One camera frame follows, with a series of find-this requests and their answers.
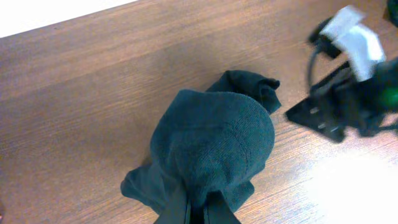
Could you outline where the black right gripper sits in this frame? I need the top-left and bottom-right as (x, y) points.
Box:
(285, 58), (397, 143)

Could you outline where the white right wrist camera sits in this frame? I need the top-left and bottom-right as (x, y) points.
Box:
(320, 6), (386, 82)

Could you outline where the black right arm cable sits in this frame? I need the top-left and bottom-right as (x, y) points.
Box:
(307, 17), (343, 94)

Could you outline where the black t-shirt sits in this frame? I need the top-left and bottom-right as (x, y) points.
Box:
(121, 70), (280, 224)

